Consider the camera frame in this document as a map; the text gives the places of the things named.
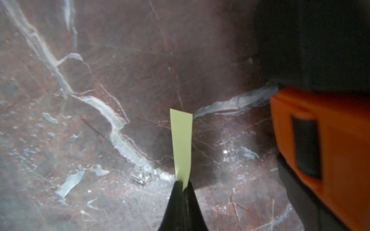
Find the yellow sticky note edge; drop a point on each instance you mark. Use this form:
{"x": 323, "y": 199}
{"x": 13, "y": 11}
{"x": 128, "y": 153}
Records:
{"x": 181, "y": 129}

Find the black plastic tool case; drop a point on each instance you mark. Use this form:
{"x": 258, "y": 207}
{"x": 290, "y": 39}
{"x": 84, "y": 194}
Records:
{"x": 318, "y": 53}

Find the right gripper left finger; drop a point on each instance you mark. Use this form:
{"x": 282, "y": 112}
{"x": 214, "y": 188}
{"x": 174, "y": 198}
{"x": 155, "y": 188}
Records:
{"x": 173, "y": 219}

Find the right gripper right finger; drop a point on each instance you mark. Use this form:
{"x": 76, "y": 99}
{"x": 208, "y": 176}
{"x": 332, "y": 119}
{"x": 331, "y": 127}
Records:
{"x": 193, "y": 218}

